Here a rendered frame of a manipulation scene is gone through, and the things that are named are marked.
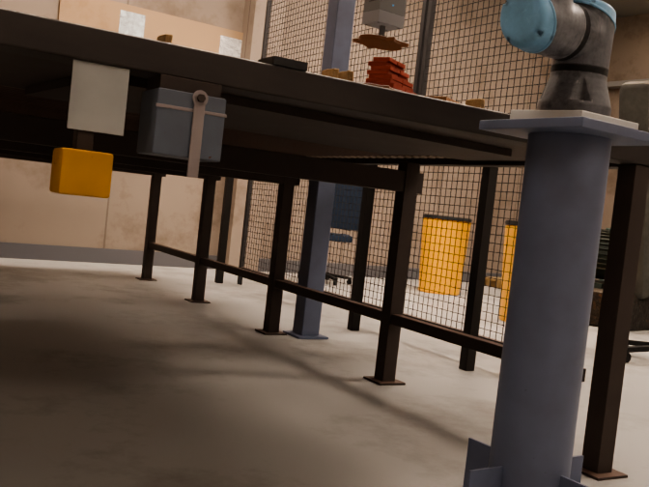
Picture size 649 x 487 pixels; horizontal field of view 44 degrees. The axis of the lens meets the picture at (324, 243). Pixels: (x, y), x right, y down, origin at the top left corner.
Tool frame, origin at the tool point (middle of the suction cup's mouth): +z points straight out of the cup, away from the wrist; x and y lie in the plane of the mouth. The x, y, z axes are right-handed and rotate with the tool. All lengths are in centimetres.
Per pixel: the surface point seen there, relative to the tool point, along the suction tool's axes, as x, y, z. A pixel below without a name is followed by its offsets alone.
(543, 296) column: 53, -5, 55
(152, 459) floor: -18, 42, 106
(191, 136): 20, 60, 31
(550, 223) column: 53, -5, 40
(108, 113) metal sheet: 15, 74, 29
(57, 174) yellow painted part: 15, 82, 41
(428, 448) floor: -2, -36, 106
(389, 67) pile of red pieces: -66, -62, -12
